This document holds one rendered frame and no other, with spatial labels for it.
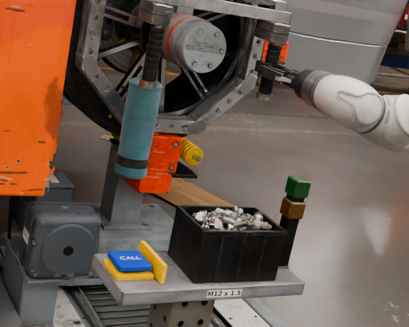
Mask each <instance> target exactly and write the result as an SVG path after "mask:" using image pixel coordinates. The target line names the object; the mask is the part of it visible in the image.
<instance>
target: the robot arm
mask: <svg viewBox="0 0 409 327"><path fill-rule="evenodd" d="M254 70H255V71H256V72H258V73H261V76H263V77H265V78H267V79H269V80H272V81H274V82H275V83H277V84H280V83H281V82H282V83H283V84H285V85H287V86H289V87H290V88H293V89H294V92H295V94H296V96H298V97H299V98H301V99H303V101H304V102H305V103H306V104H307V105H309V106H312V107H314V108H316V109H317V110H319V111H322V113H323V114H324V115H325V116H327V117H329V118H330V119H331V120H333V121H334V122H336V123H338V124H340V125H342V126H344V127H347V128H349V129H351V130H353V131H355V132H357V133H359V135H361V137H363V138H365V139H366V140H368V141H370V142H371V143H373V144H375V145H377V146H379V147H382V148H383V149H386V150H389V151H395V152H403V151H409V95H407V94H402V95H384V96H381V95H379V94H378V93H377V91H376V90H375V89H374V88H372V87H371V86H370V85H368V84H366V83H364V82H362V81H360V80H357V79H354V78H352V77H348V76H344V75H335V74H332V73H328V72H326V71H323V70H317V71H314V70H313V69H305V70H303V71H301V72H300V71H297V70H296V69H294V70H291V69H290V68H287V69H286V67H284V66H282V65H279V64H278V67H277V69H276V68H274V67H273V66H272V64H267V63H265V62H263V61H260V60H256V65H255V69H254Z"/></svg>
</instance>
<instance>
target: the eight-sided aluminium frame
mask: <svg viewBox="0 0 409 327"><path fill-rule="evenodd" d="M105 6H106V0H84V3H83V8H82V16H81V25H80V29H79V38H78V43H77V51H76V53H75V65H76V66H77V68H78V69H79V72H80V73H82V74H83V76H84V77H85V79H86V80H87V81H88V82H89V84H90V85H91V87H92V88H93V89H94V90H95V92H96V93H97V94H98V96H99V97H100V98H101V100H102V101H103V102H104V104H105V105H106V107H107V108H108V109H109V110H110V112H111V113H112V115H113V116H114V118H115V119H116V120H117V121H118V123H119V124H120V125H122V120H123V112H124V107H125V102H124V101H123V99H122V98H121V97H120V95H119V94H118V92H117V91H116V90H115V88H114V87H113V85H111V83H110V81H109V80H108V79H107V78H106V76H105V74H104V73H103V72H102V71H101V69H100V68H99V66H98V65H97V57H98V52H99V44H100V39H101V32H102V27H103V20H104V14H105ZM257 20H258V19H254V18H247V21H246V24H245V30H244V34H243V40H242V45H241V49H240V54H239V58H238V64H237V68H236V73H235V76H234V77H233V78H232V79H230V80H229V81H228V82H227V83H226V84H225V85H223V86H222V87H221V88H220V89H218V90H217V91H216V92H215V93H214V94H213V95H211V96H210V97H209V98H207V100H206V101H204V102H203V103H202V104H200V105H199V106H198V107H197V108H196V109H195V110H194V111H192V112H191V113H190V114H188V115H187V116H185V115H169V114H158V117H157V120H156V126H155V132H166V133H176V134H188V135H192V134H195V135H198V134H199V133H201V132H202V131H203V130H206V127H208V126H209V125H210V124H211V123H213V122H214V121H215V120H216V119H217V118H218V117H219V116H221V115H222V114H223V113H225V112H226V111H227V110H228V109H229V108H230V107H231V106H233V105H234V104H235V103H236V102H238V101H239V100H240V99H241V98H242V97H243V96H244V95H246V94H249V92H250V91H251V90H252V89H253V88H254V86H255V83H256V80H257V74H258V72H256V71H255V70H254V69H255V65H256V60H260V59H261V56H262V51H263V47H264V42H265V40H263V39H261V38H258V37H256V36H254V32H255V29H256V23H257ZM257 40H258V41H257Z"/></svg>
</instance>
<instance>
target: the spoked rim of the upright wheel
mask: <svg viewBox="0 0 409 327"><path fill-rule="evenodd" d="M105 9H106V10H109V11H112V12H115V13H117V14H121V15H123V16H126V17H127V18H126V19H123V18H119V17H117V16H114V15H112V14H108V13H106V12H105V14H104V17H105V18H108V19H111V20H114V21H117V22H120V23H123V24H125V25H128V26H131V27H133V35H134V38H133V39H131V40H127V41H125V42H122V43H119V44H116V45H113V46H111V47H107V48H106V49H102V50H100V51H99V52H98V57H97V59H100V58H104V57H106V56H109V55H112V54H114V53H118V52H120V51H123V50H126V49H128V48H131V47H134V46H138V47H139V48H140V49H141V50H142V52H141V53H140V55H139V56H138V58H137V59H136V60H135V62H134V63H133V65H132V66H131V67H130V69H129V70H128V71H127V73H126V75H125V76H124V77H123V79H122V80H121V82H120V83H119V84H118V86H117V87H116V89H115V90H116V91H117V92H118V94H119V95H120V97H121V98H122V99H123V101H124V102H125V101H126V98H127V92H126V91H123V88H124V87H127V88H129V80H130V79H132V78H134V77H140V76H141V75H142V71H143V65H144V62H145V56H146V55H145V54H146V50H147V44H148V43H147V42H148V39H149V33H150V26H151V24H150V23H147V22H145V21H142V20H140V19H138V15H135V14H131V13H129V12H126V11H124V10H120V9H118V8H115V7H112V6H110V5H106V6H105ZM193 16H196V17H198V18H201V19H204V20H207V21H209V22H211V24H213V26H216V27H217V28H218V29H219V30H220V31H221V32H222V33H223V35H224V37H225V40H226V44H227V48H226V53H225V56H224V59H223V61H222V62H221V63H220V65H219V66H217V67H216V68H215V69H214V70H213V71H210V72H208V73H196V72H194V71H187V70H185V69H183V68H181V67H179V68H180V70H181V71H182V73H181V74H180V75H179V76H178V77H177V78H175V79H174V80H172V81H171V82H170V83H168V84H166V62H167V60H165V59H164V58H162V57H160V62H159V64H158V82H159V83H161V85H162V86H163V88H162V91H161V95H160V104H159V109H158V114H169V115H182V114H185V113H188V112H191V111H192V110H194V109H196V108H197V107H198V106H199V105H200V104H202V103H203V102H204V101H206V100H207V98H209V97H210V96H211V95H213V94H214V93H215V92H216V91H217V90H218V89H220V88H221V87H222V86H223V85H224V84H225V83H226V81H227V80H228V79H229V77H230V75H231V74H232V72H233V70H234V68H235V66H236V64H237V62H238V58H239V54H240V49H241V45H242V40H243V34H244V30H245V17H242V16H234V15H230V14H222V13H218V12H211V11H206V10H203V11H200V12H198V13H195V14H193ZM203 16H206V17H205V18H202V17H203ZM136 70H137V71H136ZM135 71H136V72H135ZM126 84H127V85H126ZM125 85H126V86H125Z"/></svg>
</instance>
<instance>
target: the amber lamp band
mask: <svg viewBox="0 0 409 327"><path fill-rule="evenodd" d="M305 206H306V203H305V202H292V201H291V200H290V199H288V198H286V197H283V199H282V204H281V207H280V213H281V214H282V215H283V216H285V217H286V218H288V219H302V218H303V214H304V209H305Z"/></svg>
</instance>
